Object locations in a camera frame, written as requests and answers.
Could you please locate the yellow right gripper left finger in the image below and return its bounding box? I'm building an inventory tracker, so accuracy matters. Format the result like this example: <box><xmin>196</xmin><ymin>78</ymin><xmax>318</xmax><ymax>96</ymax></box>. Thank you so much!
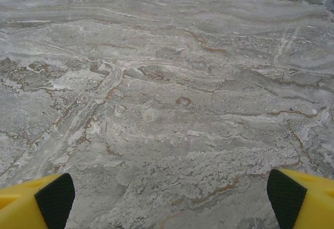
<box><xmin>0</xmin><ymin>173</ymin><xmax>76</xmax><ymax>229</ymax></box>

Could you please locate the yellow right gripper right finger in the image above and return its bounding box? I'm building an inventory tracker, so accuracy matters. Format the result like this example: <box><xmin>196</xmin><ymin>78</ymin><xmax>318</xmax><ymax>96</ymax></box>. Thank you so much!
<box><xmin>268</xmin><ymin>168</ymin><xmax>334</xmax><ymax>229</ymax></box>

